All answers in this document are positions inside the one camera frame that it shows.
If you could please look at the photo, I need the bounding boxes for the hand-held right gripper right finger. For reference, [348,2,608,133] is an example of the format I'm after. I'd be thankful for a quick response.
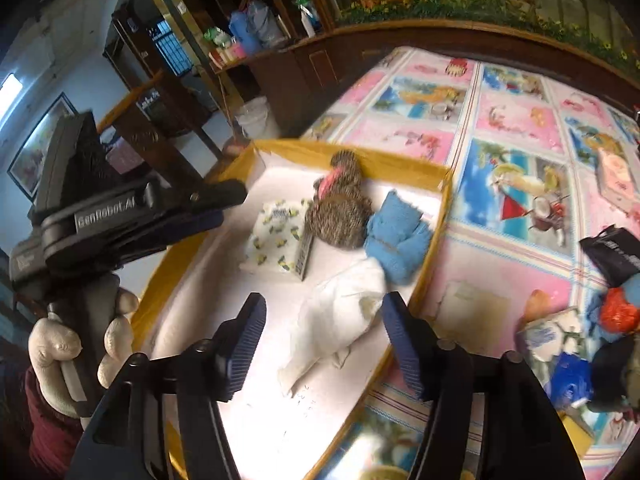
[381,291,587,480]

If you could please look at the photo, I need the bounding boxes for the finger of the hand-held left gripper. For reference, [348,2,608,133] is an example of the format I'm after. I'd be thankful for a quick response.
[155,178,249,212]
[150,207,226,250]

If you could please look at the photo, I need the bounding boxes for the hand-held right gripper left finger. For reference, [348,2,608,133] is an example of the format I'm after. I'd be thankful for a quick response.
[65,292,267,480]

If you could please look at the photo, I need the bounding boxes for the yellow-rimmed white tray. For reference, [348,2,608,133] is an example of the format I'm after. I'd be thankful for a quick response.
[132,139,453,480]

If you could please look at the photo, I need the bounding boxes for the white cloth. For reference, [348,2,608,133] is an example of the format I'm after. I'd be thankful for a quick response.
[277,257,388,395]

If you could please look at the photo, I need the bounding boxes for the brown speckled plush toy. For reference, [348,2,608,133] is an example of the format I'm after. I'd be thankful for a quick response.
[305,151,373,250]

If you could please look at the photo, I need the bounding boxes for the person's left forearm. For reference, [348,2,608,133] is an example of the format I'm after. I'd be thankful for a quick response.
[22,365,87,480]

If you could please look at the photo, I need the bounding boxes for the orange soft item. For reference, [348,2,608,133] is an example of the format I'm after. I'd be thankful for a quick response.
[522,290,556,326]

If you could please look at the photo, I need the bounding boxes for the red soft item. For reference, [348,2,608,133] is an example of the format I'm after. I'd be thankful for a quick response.
[599,287,640,333]

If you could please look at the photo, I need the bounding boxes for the person's left hand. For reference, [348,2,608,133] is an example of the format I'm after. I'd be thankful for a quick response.
[27,287,141,418]

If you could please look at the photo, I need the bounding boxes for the framed picture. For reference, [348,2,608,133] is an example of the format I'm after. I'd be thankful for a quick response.
[7,92,78,198]

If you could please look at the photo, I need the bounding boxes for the lemon print tissue pack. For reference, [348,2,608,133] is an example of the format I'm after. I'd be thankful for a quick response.
[240,199,315,281]

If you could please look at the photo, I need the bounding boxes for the white bucket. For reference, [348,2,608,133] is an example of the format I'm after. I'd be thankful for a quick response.
[235,96,281,141]

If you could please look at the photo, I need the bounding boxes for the wooden cabinet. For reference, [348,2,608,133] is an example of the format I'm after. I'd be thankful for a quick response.
[102,0,331,161]

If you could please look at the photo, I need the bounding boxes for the blue towel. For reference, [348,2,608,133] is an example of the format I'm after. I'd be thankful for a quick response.
[364,190,435,285]

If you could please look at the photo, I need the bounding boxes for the ceiling light panel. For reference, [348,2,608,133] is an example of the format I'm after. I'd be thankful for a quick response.
[0,74,22,107]

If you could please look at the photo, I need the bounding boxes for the printed blanket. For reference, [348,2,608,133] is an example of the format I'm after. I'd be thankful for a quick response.
[300,46,640,480]

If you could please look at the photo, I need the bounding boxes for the pink jar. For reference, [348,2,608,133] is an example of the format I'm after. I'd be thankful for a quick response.
[210,42,247,68]

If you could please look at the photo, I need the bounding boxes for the white and blue tissue pack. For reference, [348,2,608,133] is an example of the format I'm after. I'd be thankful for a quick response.
[515,307,583,366]

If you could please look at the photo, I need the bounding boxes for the blue window grille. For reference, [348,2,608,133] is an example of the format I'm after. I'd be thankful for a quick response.
[150,20,193,78]

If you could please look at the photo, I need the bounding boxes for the blue plastic container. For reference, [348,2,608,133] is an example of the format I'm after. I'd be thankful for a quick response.
[227,10,261,56]

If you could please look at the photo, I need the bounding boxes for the blue plastic bag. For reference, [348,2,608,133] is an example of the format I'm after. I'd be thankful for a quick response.
[550,352,593,408]

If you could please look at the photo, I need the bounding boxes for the clear plastic bag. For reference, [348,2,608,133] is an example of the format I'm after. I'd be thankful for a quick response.
[245,0,287,48]

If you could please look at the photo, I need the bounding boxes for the wooden headboard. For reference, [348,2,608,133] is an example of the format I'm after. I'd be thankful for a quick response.
[287,20,640,136]

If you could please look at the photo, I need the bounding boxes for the white spray bottle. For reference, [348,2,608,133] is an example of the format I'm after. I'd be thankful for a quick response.
[295,0,321,38]

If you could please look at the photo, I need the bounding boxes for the dark cloth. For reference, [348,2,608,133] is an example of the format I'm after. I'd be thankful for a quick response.
[590,332,640,413]

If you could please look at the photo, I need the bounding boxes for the black plastic bag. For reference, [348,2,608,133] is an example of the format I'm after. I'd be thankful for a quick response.
[580,225,640,286]

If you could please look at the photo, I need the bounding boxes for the pink box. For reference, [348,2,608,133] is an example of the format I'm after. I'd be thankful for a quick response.
[597,150,640,211]

